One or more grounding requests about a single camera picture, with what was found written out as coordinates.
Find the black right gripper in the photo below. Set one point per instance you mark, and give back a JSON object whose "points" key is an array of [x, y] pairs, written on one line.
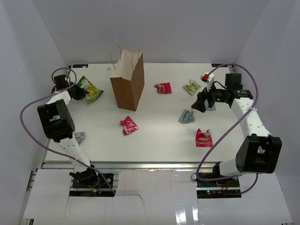
{"points": [[199, 105]]}

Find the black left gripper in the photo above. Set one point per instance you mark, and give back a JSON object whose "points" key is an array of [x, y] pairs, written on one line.
{"points": [[82, 93]]}

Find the silver blue snack packet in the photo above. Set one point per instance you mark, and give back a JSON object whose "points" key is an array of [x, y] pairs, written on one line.
{"points": [[208, 107], [187, 116]]}

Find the green yellow candy bag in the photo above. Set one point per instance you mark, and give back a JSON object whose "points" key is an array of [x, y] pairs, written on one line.
{"points": [[92, 93]]}

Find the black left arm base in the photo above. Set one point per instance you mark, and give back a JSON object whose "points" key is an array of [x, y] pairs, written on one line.
{"points": [[97, 184]]}

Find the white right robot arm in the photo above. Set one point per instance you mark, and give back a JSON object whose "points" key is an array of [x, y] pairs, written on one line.
{"points": [[260, 150]]}

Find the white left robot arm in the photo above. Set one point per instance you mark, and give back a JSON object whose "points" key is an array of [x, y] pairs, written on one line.
{"points": [[59, 126]]}

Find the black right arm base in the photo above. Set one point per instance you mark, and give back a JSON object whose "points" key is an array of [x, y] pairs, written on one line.
{"points": [[229, 188]]}

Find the brown paper bag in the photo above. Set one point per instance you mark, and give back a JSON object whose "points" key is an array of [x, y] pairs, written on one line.
{"points": [[128, 80]]}

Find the yellow green snack packet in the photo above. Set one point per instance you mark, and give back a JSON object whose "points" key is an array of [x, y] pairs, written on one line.
{"points": [[192, 88]]}

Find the red snack packet front right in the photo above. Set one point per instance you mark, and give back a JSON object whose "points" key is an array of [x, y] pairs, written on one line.
{"points": [[203, 139]]}

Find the red snack packet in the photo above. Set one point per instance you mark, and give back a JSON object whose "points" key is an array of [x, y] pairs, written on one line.
{"points": [[203, 139], [129, 125], [163, 88]]}

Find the red snack packet centre back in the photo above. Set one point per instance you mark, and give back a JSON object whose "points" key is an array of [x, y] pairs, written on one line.
{"points": [[163, 88]]}

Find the blue label back right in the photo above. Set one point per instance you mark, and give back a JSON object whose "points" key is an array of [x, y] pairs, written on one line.
{"points": [[215, 65]]}

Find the red snack packet front left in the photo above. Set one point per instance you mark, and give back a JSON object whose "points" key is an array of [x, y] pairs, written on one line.
{"points": [[129, 125]]}

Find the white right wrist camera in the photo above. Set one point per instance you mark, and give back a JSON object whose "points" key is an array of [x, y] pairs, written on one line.
{"points": [[208, 79]]}

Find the aluminium front rail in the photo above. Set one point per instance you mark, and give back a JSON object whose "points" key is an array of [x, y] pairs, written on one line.
{"points": [[125, 165]]}

